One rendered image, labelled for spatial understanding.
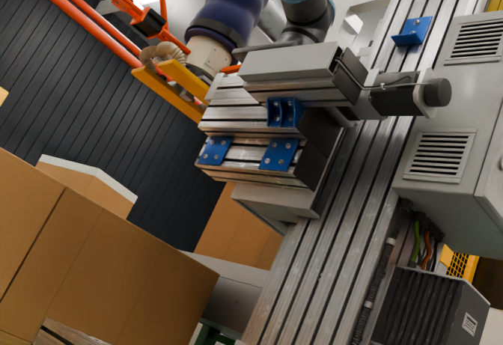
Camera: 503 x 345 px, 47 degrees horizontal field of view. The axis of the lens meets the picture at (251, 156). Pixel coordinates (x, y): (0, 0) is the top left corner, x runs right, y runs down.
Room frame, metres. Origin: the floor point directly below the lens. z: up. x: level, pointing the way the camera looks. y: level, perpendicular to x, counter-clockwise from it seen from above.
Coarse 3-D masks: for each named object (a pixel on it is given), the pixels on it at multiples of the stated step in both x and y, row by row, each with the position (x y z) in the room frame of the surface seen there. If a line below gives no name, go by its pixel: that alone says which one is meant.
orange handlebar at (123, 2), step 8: (112, 0) 1.70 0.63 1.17; (120, 0) 1.67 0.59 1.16; (128, 0) 1.67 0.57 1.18; (120, 8) 1.72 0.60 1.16; (128, 8) 1.70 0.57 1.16; (136, 8) 1.69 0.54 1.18; (136, 16) 1.74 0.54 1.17; (168, 32) 1.77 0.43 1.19; (176, 40) 1.79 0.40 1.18; (184, 48) 1.81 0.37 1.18; (240, 64) 1.76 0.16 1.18; (224, 72) 1.84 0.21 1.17; (232, 72) 1.81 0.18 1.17
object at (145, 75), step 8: (136, 72) 1.89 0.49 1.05; (144, 72) 1.85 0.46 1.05; (152, 72) 1.86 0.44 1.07; (144, 80) 1.92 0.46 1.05; (152, 80) 1.89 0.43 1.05; (160, 80) 1.88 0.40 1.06; (152, 88) 1.97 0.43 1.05; (160, 88) 1.93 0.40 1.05; (168, 88) 1.91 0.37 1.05; (168, 96) 1.97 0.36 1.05; (176, 96) 1.93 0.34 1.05; (176, 104) 2.01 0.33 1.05; (184, 104) 1.97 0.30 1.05; (192, 104) 1.97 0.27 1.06; (184, 112) 2.05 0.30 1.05; (192, 112) 2.02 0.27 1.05; (200, 112) 1.99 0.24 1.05
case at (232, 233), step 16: (224, 192) 2.29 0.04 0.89; (224, 208) 2.25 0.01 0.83; (240, 208) 2.17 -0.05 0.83; (208, 224) 2.30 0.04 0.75; (224, 224) 2.21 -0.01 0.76; (240, 224) 2.13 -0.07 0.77; (256, 224) 2.06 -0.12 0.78; (208, 240) 2.26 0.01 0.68; (224, 240) 2.17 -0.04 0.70; (240, 240) 2.10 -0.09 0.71; (256, 240) 2.02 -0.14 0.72; (272, 240) 1.99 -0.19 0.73; (208, 256) 2.22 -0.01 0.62; (224, 256) 2.14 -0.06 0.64; (240, 256) 2.06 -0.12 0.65; (256, 256) 1.99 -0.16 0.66; (272, 256) 2.00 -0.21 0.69
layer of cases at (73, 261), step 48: (0, 192) 1.50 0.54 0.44; (48, 192) 1.56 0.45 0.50; (0, 240) 1.54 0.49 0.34; (48, 240) 1.60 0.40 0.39; (96, 240) 1.67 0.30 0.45; (144, 240) 1.75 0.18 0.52; (0, 288) 1.57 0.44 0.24; (48, 288) 1.64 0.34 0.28; (96, 288) 1.71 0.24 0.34; (144, 288) 1.79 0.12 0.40; (192, 288) 1.88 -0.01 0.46; (96, 336) 1.75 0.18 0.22; (144, 336) 1.83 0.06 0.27
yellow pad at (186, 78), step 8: (160, 64) 1.75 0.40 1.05; (168, 64) 1.71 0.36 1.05; (176, 64) 1.69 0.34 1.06; (168, 72) 1.76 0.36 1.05; (176, 72) 1.74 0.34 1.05; (184, 72) 1.72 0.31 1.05; (192, 72) 1.77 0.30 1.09; (176, 80) 1.80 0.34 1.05; (184, 80) 1.77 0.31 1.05; (192, 80) 1.74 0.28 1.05; (200, 80) 1.75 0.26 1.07; (192, 88) 1.81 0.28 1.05; (200, 88) 1.78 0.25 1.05; (208, 88) 1.77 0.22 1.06; (200, 96) 1.84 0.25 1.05; (208, 104) 1.88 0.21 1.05
